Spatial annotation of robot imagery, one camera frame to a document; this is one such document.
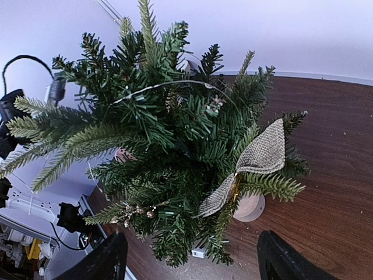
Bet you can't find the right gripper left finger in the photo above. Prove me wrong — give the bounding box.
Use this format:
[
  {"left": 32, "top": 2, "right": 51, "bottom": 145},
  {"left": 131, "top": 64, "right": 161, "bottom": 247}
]
[{"left": 55, "top": 232, "right": 128, "bottom": 280}]

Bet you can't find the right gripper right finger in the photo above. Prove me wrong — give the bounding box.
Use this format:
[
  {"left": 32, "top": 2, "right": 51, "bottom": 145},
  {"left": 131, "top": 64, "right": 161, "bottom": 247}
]
[{"left": 257, "top": 230, "right": 336, "bottom": 280}]

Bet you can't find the gold glitter berry sprig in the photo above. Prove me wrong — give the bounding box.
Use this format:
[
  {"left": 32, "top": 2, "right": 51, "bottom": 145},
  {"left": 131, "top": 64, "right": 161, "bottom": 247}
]
[{"left": 110, "top": 201, "right": 168, "bottom": 228}]

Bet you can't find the fairy light string with battery box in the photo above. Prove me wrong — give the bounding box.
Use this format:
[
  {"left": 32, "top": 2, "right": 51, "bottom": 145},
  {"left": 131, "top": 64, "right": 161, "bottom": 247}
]
[{"left": 86, "top": 51, "right": 251, "bottom": 259}]

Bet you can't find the pink plastic basket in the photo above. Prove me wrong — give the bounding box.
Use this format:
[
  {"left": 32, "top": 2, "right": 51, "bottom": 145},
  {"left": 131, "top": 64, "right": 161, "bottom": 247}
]
[{"left": 114, "top": 148, "right": 137, "bottom": 163}]

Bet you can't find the burlap ribbon bow ornament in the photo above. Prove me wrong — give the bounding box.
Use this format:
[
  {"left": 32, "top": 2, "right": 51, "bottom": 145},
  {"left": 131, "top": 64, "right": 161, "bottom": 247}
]
[{"left": 196, "top": 118, "right": 285, "bottom": 218}]

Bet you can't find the small green christmas tree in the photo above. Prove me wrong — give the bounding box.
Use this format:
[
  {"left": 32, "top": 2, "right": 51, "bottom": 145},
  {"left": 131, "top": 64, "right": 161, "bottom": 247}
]
[{"left": 1, "top": 1, "right": 309, "bottom": 267}]

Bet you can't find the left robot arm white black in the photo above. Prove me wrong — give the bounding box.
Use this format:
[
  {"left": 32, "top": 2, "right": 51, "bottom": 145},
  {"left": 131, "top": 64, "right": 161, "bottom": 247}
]
[{"left": 1, "top": 89, "right": 92, "bottom": 234}]

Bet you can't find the white ceramic bowl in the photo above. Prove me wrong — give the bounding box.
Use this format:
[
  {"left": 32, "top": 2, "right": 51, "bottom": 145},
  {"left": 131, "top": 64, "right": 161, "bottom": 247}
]
[{"left": 184, "top": 59, "right": 198, "bottom": 75}]

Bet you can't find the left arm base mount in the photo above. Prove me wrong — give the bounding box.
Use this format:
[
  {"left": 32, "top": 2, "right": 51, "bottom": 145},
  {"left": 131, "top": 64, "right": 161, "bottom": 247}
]
[{"left": 50, "top": 202, "right": 103, "bottom": 251}]

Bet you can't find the aluminium front rail frame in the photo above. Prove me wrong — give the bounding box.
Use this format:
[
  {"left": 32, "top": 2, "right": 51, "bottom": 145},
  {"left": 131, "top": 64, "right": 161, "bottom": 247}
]
[{"left": 0, "top": 171, "right": 138, "bottom": 280}]

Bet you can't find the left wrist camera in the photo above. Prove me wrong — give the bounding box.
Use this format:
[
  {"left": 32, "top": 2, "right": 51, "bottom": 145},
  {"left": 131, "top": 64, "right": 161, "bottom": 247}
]
[{"left": 44, "top": 77, "right": 66, "bottom": 107}]

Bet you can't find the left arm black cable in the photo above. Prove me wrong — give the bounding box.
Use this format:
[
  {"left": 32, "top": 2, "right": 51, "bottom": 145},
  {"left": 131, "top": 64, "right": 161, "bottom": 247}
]
[{"left": 1, "top": 55, "right": 56, "bottom": 96}]

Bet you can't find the left aluminium corner post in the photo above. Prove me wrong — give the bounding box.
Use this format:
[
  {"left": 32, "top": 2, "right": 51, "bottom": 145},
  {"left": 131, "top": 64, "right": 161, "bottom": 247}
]
[{"left": 95, "top": 0, "right": 122, "bottom": 25}]

